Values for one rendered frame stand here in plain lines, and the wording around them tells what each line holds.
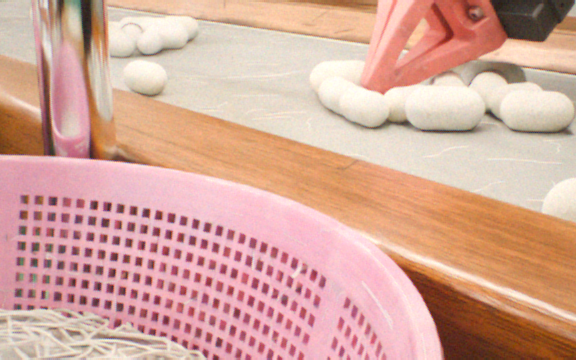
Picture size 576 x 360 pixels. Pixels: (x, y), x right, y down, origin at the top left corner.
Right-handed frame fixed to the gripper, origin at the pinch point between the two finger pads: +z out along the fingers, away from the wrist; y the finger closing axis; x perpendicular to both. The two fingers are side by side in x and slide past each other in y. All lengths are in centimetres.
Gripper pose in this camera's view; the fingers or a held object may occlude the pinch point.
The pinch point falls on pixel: (379, 81)
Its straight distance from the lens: 48.3
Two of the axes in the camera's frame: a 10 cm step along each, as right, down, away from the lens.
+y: 6.2, 2.0, -7.6
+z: -5.9, 7.6, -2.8
